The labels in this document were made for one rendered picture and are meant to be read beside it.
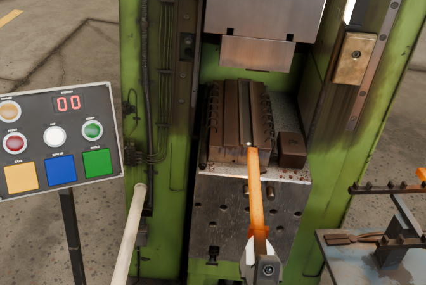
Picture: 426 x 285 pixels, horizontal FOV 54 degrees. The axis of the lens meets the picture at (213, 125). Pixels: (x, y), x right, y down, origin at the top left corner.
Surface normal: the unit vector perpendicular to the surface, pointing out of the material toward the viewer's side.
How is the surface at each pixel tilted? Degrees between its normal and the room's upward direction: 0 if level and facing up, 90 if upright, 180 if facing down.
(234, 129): 0
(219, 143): 0
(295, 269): 90
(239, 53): 90
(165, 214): 90
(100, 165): 60
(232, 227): 90
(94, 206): 0
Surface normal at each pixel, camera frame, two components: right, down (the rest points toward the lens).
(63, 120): 0.39, 0.10
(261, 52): -0.04, 0.59
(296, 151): 0.09, -0.80
